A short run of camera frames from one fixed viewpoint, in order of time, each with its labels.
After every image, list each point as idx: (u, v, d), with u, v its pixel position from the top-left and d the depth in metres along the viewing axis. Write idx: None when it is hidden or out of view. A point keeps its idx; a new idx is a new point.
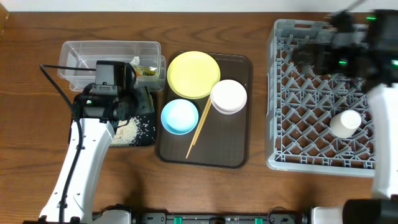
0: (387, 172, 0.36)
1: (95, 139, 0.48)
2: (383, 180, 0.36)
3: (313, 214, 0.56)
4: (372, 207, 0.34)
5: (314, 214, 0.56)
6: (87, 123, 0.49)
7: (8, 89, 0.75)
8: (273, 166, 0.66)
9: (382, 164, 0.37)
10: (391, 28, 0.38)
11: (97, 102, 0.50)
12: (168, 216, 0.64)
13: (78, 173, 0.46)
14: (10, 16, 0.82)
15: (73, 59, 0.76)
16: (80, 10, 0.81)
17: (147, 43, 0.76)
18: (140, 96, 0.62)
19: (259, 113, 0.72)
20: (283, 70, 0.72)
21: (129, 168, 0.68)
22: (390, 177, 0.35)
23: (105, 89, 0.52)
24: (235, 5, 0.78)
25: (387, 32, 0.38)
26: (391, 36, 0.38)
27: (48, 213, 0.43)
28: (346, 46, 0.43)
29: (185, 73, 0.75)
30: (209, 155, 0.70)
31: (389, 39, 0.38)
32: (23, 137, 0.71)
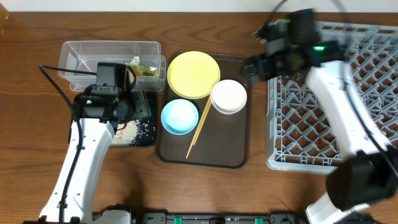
0: (344, 133, 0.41)
1: (95, 139, 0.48)
2: (344, 141, 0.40)
3: (311, 211, 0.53)
4: (346, 168, 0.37)
5: (313, 211, 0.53)
6: (87, 123, 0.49)
7: (9, 88, 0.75)
8: (273, 166, 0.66)
9: (339, 129, 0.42)
10: (305, 27, 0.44)
11: (97, 102, 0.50)
12: (168, 216, 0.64)
13: (78, 173, 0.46)
14: (10, 15, 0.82)
15: (73, 59, 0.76)
16: (80, 10, 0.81)
17: (147, 43, 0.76)
18: (138, 100, 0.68)
19: (259, 113, 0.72)
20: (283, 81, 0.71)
21: (128, 168, 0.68)
22: (349, 137, 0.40)
23: (106, 89, 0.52)
24: (235, 5, 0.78)
25: (302, 30, 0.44)
26: (306, 32, 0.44)
27: (48, 213, 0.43)
28: (283, 51, 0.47)
29: (185, 73, 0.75)
30: (209, 155, 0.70)
31: (305, 35, 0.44)
32: (23, 136, 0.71)
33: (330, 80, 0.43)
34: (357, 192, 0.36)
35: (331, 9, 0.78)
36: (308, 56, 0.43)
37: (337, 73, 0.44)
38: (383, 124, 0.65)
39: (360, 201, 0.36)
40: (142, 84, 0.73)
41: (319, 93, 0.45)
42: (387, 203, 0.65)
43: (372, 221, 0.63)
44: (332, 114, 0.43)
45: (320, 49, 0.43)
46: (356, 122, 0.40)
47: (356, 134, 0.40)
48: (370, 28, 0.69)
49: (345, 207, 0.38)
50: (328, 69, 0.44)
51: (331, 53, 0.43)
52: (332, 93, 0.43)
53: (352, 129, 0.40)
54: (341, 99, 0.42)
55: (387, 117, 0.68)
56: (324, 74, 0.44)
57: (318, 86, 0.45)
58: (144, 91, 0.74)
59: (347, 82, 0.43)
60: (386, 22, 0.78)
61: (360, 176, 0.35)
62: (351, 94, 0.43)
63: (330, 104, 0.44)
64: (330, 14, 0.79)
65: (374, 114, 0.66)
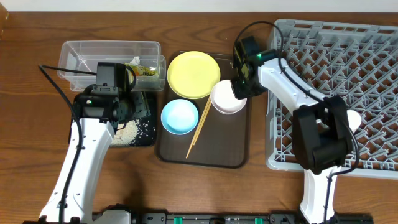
0: (291, 100, 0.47)
1: (95, 139, 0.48)
2: (293, 106, 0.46)
3: (303, 209, 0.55)
4: (296, 124, 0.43)
5: (303, 208, 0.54)
6: (87, 123, 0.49)
7: (8, 88, 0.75)
8: (273, 166, 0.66)
9: (288, 101, 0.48)
10: (245, 45, 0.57)
11: (97, 102, 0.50)
12: (168, 216, 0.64)
13: (78, 173, 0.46)
14: (10, 15, 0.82)
15: (73, 59, 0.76)
16: (80, 10, 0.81)
17: (147, 43, 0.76)
18: (137, 101, 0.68)
19: (259, 113, 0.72)
20: None
21: (128, 168, 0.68)
22: (295, 102, 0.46)
23: (106, 89, 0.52)
24: (235, 5, 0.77)
25: (244, 47, 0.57)
26: (249, 48, 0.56)
27: (48, 213, 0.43)
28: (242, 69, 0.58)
29: (185, 73, 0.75)
30: (209, 154, 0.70)
31: (249, 50, 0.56)
32: (23, 136, 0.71)
33: (270, 70, 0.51)
34: (313, 142, 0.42)
35: (331, 9, 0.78)
36: (254, 65, 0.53)
37: (275, 64, 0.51)
38: (383, 124, 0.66)
39: (320, 154, 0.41)
40: (142, 84, 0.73)
41: (268, 83, 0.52)
42: (386, 203, 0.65)
43: (372, 221, 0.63)
44: (279, 93, 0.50)
45: (261, 56, 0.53)
46: (296, 90, 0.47)
47: (298, 97, 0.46)
48: (370, 28, 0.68)
49: (314, 167, 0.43)
50: (267, 64, 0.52)
51: (270, 58, 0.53)
52: (273, 78, 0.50)
53: (294, 94, 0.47)
54: (282, 79, 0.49)
55: (387, 117, 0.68)
56: (265, 70, 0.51)
57: (265, 79, 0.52)
58: (143, 90, 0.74)
59: (284, 66, 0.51)
60: (386, 22, 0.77)
61: (308, 123, 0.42)
62: (290, 73, 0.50)
63: (276, 88, 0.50)
64: (330, 14, 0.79)
65: (374, 114, 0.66)
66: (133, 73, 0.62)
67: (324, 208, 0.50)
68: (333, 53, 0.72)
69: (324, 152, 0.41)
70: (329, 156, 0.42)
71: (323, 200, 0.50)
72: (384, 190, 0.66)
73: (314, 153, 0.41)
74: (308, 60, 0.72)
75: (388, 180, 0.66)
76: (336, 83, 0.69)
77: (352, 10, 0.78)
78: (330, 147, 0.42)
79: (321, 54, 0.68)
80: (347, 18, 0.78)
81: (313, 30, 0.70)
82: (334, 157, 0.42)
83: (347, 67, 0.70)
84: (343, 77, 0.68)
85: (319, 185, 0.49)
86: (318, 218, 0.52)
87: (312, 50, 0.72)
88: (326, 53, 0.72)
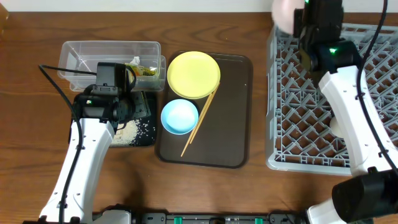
0: (357, 147, 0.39)
1: (95, 139, 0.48)
2: (357, 155, 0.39)
3: (310, 214, 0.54)
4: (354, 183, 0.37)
5: (311, 214, 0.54)
6: (87, 123, 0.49)
7: (9, 89, 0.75)
8: (273, 166, 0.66)
9: (352, 140, 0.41)
10: (323, 18, 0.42)
11: (97, 102, 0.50)
12: (168, 216, 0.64)
13: (78, 173, 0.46)
14: (10, 16, 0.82)
15: (73, 59, 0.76)
16: (80, 10, 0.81)
17: (147, 43, 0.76)
18: (137, 100, 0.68)
19: (259, 113, 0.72)
20: (283, 83, 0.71)
21: (129, 168, 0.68)
22: (362, 152, 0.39)
23: (106, 89, 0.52)
24: (235, 5, 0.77)
25: (320, 20, 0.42)
26: (326, 22, 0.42)
27: (48, 213, 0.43)
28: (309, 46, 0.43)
29: (185, 73, 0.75)
30: (209, 154, 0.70)
31: (323, 30, 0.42)
32: (23, 136, 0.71)
33: (344, 88, 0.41)
34: (365, 206, 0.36)
35: None
36: (321, 58, 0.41)
37: (352, 81, 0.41)
38: (383, 124, 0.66)
39: (365, 214, 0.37)
40: (142, 84, 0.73)
41: (333, 99, 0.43)
42: None
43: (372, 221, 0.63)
44: (344, 124, 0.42)
45: (334, 52, 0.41)
46: (371, 139, 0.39)
47: (370, 150, 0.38)
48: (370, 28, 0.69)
49: (350, 219, 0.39)
50: (341, 75, 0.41)
51: (346, 55, 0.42)
52: (347, 103, 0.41)
53: (366, 143, 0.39)
54: (357, 112, 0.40)
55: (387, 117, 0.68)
56: (337, 83, 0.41)
57: (333, 94, 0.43)
58: (143, 90, 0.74)
59: (363, 92, 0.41)
60: (387, 22, 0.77)
61: (370, 193, 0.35)
62: (367, 105, 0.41)
63: (344, 119, 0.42)
64: None
65: None
66: (133, 73, 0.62)
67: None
68: None
69: (369, 215, 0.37)
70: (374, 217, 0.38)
71: None
72: None
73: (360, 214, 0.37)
74: None
75: None
76: None
77: (352, 10, 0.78)
78: (379, 213, 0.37)
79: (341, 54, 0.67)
80: (347, 18, 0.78)
81: None
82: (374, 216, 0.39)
83: None
84: None
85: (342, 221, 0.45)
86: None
87: None
88: None
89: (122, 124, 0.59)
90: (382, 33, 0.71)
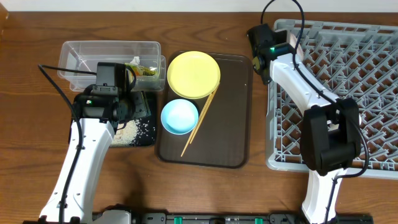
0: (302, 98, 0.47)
1: (95, 139, 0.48)
2: (304, 104, 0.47)
3: (305, 208, 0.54)
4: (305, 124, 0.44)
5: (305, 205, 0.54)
6: (87, 123, 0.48)
7: (8, 88, 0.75)
8: (273, 166, 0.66)
9: (299, 98, 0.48)
10: (260, 37, 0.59)
11: (97, 102, 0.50)
12: (168, 216, 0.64)
13: (77, 173, 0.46)
14: (10, 15, 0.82)
15: (73, 59, 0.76)
16: (80, 10, 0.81)
17: (147, 43, 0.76)
18: (137, 100, 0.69)
19: (259, 113, 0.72)
20: None
21: (129, 168, 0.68)
22: (307, 102, 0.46)
23: (106, 89, 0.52)
24: (235, 5, 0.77)
25: (259, 37, 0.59)
26: (265, 39, 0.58)
27: (48, 213, 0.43)
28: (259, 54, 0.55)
29: (185, 73, 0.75)
30: (209, 154, 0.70)
31: (262, 42, 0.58)
32: (23, 136, 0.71)
33: (283, 65, 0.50)
34: (322, 144, 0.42)
35: (331, 9, 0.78)
36: (265, 57, 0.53)
37: (290, 60, 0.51)
38: (383, 124, 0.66)
39: (327, 154, 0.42)
40: (142, 84, 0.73)
41: (280, 79, 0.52)
42: (386, 203, 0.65)
43: (372, 221, 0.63)
44: (292, 93, 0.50)
45: (273, 50, 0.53)
46: (310, 88, 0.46)
47: (310, 96, 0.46)
48: (370, 28, 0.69)
49: (320, 167, 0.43)
50: (281, 59, 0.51)
51: (283, 52, 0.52)
52: (286, 73, 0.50)
53: (307, 93, 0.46)
54: (295, 76, 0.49)
55: (387, 117, 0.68)
56: (278, 64, 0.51)
57: (278, 74, 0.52)
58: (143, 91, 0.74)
59: (298, 63, 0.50)
60: (387, 22, 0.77)
61: (319, 125, 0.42)
62: (303, 71, 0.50)
63: (290, 86, 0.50)
64: (331, 14, 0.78)
65: (374, 114, 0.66)
66: (133, 73, 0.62)
67: (326, 210, 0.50)
68: (333, 53, 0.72)
69: (331, 154, 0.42)
70: (336, 158, 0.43)
71: (325, 201, 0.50)
72: (384, 190, 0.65)
73: (322, 154, 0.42)
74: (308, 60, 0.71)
75: (388, 180, 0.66)
76: (336, 83, 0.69)
77: (353, 10, 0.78)
78: (339, 150, 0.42)
79: (353, 56, 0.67)
80: (347, 18, 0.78)
81: (313, 30, 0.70)
82: (341, 159, 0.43)
83: (347, 68, 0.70)
84: (344, 77, 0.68)
85: (324, 187, 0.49)
86: (320, 219, 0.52)
87: (312, 50, 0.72)
88: (326, 53, 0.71)
89: (122, 123, 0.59)
90: (382, 33, 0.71)
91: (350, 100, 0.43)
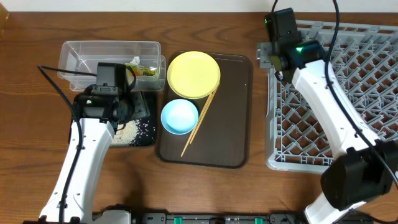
0: (334, 131, 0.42)
1: (95, 139, 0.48)
2: (335, 139, 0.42)
3: (308, 212, 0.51)
4: (337, 165, 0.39)
5: (309, 213, 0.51)
6: (87, 123, 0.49)
7: (9, 88, 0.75)
8: (273, 166, 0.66)
9: (329, 126, 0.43)
10: (282, 28, 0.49)
11: (97, 102, 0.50)
12: (168, 216, 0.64)
13: (77, 173, 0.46)
14: (10, 16, 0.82)
15: (73, 59, 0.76)
16: (80, 10, 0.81)
17: (147, 43, 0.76)
18: (137, 101, 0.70)
19: (259, 113, 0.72)
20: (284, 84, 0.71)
21: (129, 168, 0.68)
22: (341, 137, 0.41)
23: (106, 89, 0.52)
24: (235, 5, 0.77)
25: (280, 30, 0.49)
26: (286, 33, 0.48)
27: (47, 213, 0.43)
28: (281, 53, 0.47)
29: (185, 73, 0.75)
30: (209, 155, 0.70)
31: (285, 37, 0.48)
32: (23, 136, 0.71)
33: (314, 80, 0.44)
34: (352, 188, 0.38)
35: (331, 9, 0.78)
36: (288, 58, 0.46)
37: (321, 73, 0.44)
38: (383, 124, 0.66)
39: (354, 198, 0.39)
40: (142, 84, 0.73)
41: (307, 93, 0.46)
42: (387, 203, 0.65)
43: (372, 221, 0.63)
44: (321, 116, 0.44)
45: (301, 50, 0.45)
46: (345, 121, 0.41)
47: (346, 132, 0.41)
48: (370, 28, 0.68)
49: (343, 208, 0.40)
50: (310, 69, 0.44)
51: (311, 53, 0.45)
52: (318, 93, 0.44)
53: (342, 126, 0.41)
54: (328, 99, 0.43)
55: (387, 117, 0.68)
56: (306, 73, 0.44)
57: (305, 86, 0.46)
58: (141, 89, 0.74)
59: (331, 81, 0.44)
60: (387, 22, 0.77)
61: (355, 172, 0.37)
62: (337, 93, 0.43)
63: (319, 109, 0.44)
64: (331, 14, 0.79)
65: (374, 114, 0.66)
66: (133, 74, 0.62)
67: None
68: (333, 53, 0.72)
69: (357, 198, 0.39)
70: (361, 200, 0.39)
71: (334, 218, 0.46)
72: None
73: (349, 198, 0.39)
74: None
75: None
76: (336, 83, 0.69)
77: (352, 10, 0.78)
78: (366, 194, 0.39)
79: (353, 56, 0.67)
80: (347, 18, 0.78)
81: (313, 30, 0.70)
82: (365, 200, 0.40)
83: (347, 68, 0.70)
84: (344, 77, 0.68)
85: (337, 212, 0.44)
86: None
87: None
88: None
89: (122, 123, 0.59)
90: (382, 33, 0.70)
91: (390, 144, 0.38)
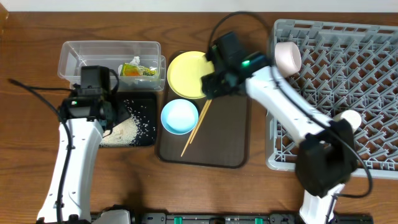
0: (291, 124, 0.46)
1: (84, 138, 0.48)
2: (294, 130, 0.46)
3: (303, 214, 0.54)
4: (301, 155, 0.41)
5: (304, 214, 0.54)
6: (74, 124, 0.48)
7: (8, 88, 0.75)
8: (273, 166, 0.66)
9: (287, 122, 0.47)
10: (229, 46, 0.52)
11: (83, 102, 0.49)
12: (168, 216, 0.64)
13: (70, 172, 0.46)
14: (10, 15, 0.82)
15: (73, 59, 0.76)
16: (80, 10, 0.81)
17: (147, 43, 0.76)
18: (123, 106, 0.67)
19: (259, 113, 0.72)
20: None
21: (128, 168, 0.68)
22: (297, 127, 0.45)
23: (91, 91, 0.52)
24: (235, 5, 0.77)
25: (229, 50, 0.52)
26: (234, 51, 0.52)
27: (45, 214, 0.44)
28: (233, 70, 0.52)
29: (185, 74, 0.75)
30: (209, 155, 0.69)
31: (234, 54, 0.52)
32: (23, 136, 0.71)
33: (263, 84, 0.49)
34: (319, 170, 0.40)
35: (331, 9, 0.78)
36: (241, 74, 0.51)
37: (268, 76, 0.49)
38: (383, 124, 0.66)
39: (325, 178, 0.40)
40: (142, 84, 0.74)
41: (262, 98, 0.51)
42: (386, 203, 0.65)
43: (372, 221, 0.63)
44: (278, 114, 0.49)
45: (249, 63, 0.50)
46: (298, 112, 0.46)
47: (300, 122, 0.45)
48: (370, 28, 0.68)
49: (320, 191, 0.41)
50: (259, 76, 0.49)
51: (258, 64, 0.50)
52: (270, 94, 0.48)
53: (295, 118, 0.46)
54: (279, 97, 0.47)
55: (387, 117, 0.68)
56: (258, 83, 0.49)
57: (258, 93, 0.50)
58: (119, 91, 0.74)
59: (278, 81, 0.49)
60: (387, 22, 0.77)
61: (315, 152, 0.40)
62: (286, 90, 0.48)
63: (275, 108, 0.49)
64: (330, 14, 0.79)
65: (374, 114, 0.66)
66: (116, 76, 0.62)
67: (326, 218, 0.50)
68: (333, 53, 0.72)
69: (329, 178, 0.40)
70: (335, 181, 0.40)
71: (324, 211, 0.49)
72: (385, 190, 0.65)
73: (320, 180, 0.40)
74: (308, 60, 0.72)
75: (388, 180, 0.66)
76: (336, 83, 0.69)
77: (352, 10, 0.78)
78: (336, 173, 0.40)
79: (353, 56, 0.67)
80: (347, 18, 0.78)
81: (313, 30, 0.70)
82: (339, 180, 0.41)
83: (347, 67, 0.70)
84: (343, 77, 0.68)
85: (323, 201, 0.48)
86: None
87: (312, 50, 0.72)
88: (326, 53, 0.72)
89: (112, 127, 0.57)
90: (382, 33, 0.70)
91: (339, 122, 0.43)
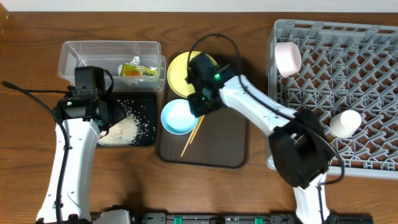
0: (262, 122, 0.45)
1: (81, 138, 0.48)
2: (265, 129, 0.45)
3: (300, 214, 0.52)
4: (273, 147, 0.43)
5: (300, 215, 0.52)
6: (71, 124, 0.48)
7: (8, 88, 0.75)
8: (273, 166, 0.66)
9: (260, 124, 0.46)
10: (201, 65, 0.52)
11: (78, 102, 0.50)
12: (168, 216, 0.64)
13: (68, 172, 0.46)
14: (10, 15, 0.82)
15: (73, 59, 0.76)
16: (80, 10, 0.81)
17: (147, 43, 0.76)
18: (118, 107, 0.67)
19: None
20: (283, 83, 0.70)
21: (128, 168, 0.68)
22: (267, 126, 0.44)
23: (86, 91, 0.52)
24: (235, 5, 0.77)
25: (201, 68, 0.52)
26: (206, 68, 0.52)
27: (44, 215, 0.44)
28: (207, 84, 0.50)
29: (184, 73, 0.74)
30: (209, 155, 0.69)
31: (206, 71, 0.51)
32: (23, 136, 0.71)
33: (232, 91, 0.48)
34: (295, 160, 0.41)
35: (331, 9, 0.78)
36: (214, 89, 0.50)
37: (237, 84, 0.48)
38: (383, 124, 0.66)
39: (301, 168, 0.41)
40: (142, 84, 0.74)
41: (235, 106, 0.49)
42: (386, 203, 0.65)
43: (372, 221, 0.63)
44: (252, 117, 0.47)
45: (219, 76, 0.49)
46: (264, 111, 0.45)
47: (268, 119, 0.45)
48: (370, 28, 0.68)
49: (300, 182, 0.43)
50: (229, 85, 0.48)
51: (229, 76, 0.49)
52: (239, 99, 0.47)
53: (264, 115, 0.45)
54: (247, 100, 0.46)
55: (387, 117, 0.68)
56: (228, 91, 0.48)
57: (231, 101, 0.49)
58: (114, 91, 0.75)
59: (246, 85, 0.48)
60: (387, 22, 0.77)
61: (285, 144, 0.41)
62: (254, 92, 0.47)
63: (245, 111, 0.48)
64: (331, 14, 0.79)
65: (374, 114, 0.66)
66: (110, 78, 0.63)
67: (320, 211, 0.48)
68: (333, 53, 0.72)
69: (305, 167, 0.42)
70: (312, 168, 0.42)
71: (316, 205, 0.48)
72: (384, 190, 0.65)
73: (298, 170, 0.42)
74: (308, 60, 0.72)
75: (388, 180, 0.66)
76: (336, 83, 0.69)
77: (352, 10, 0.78)
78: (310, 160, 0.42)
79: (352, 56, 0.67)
80: (347, 18, 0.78)
81: (313, 30, 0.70)
82: (318, 168, 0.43)
83: (347, 67, 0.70)
84: (344, 77, 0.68)
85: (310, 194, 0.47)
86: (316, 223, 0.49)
87: (312, 50, 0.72)
88: (326, 53, 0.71)
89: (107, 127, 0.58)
90: (382, 33, 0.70)
91: (303, 111, 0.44)
